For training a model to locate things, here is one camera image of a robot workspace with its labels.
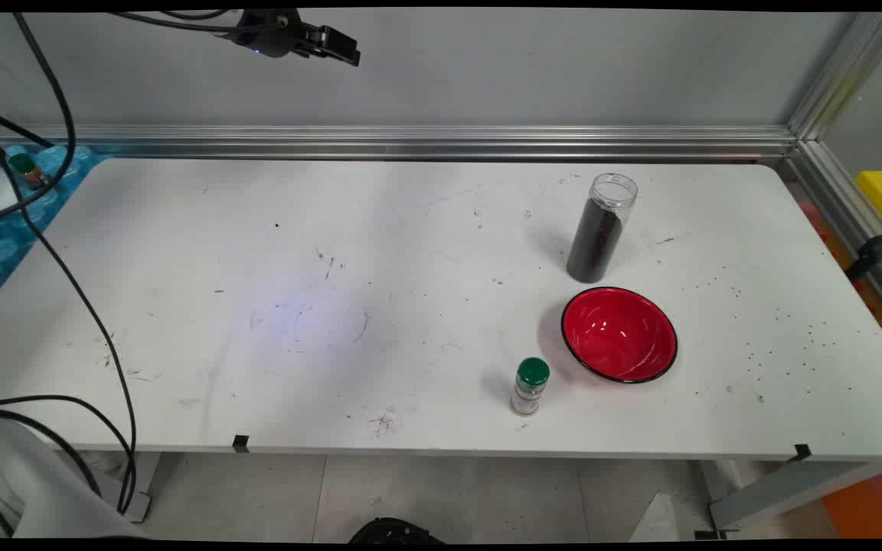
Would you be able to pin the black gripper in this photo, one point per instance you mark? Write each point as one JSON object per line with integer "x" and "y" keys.
{"x": 272, "y": 30}

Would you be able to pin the clear jar with black grains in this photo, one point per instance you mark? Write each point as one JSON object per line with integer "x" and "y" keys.
{"x": 598, "y": 237}

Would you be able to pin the green-cap bottle with red label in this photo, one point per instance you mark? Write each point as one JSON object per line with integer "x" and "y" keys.
{"x": 26, "y": 168}

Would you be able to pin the small green-lid spice bottle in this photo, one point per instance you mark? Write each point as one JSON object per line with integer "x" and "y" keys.
{"x": 529, "y": 390}

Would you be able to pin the red bowl with black rim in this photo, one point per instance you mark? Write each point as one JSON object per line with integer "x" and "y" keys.
{"x": 617, "y": 337}

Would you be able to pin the small black tape marker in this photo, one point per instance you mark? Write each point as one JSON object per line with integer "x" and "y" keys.
{"x": 240, "y": 443}
{"x": 801, "y": 453}

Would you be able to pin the round black object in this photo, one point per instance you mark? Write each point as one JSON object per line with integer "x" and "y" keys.
{"x": 395, "y": 530}

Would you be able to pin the orange plastic crate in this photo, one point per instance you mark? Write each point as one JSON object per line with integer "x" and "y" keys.
{"x": 870, "y": 505}

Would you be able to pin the long aluminium frame rail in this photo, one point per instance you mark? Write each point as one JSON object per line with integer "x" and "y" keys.
{"x": 410, "y": 141}

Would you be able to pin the aluminium frame post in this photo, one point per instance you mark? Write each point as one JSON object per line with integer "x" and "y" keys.
{"x": 843, "y": 73}

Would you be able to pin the short aluminium frame rail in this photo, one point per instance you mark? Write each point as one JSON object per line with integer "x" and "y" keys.
{"x": 831, "y": 195}

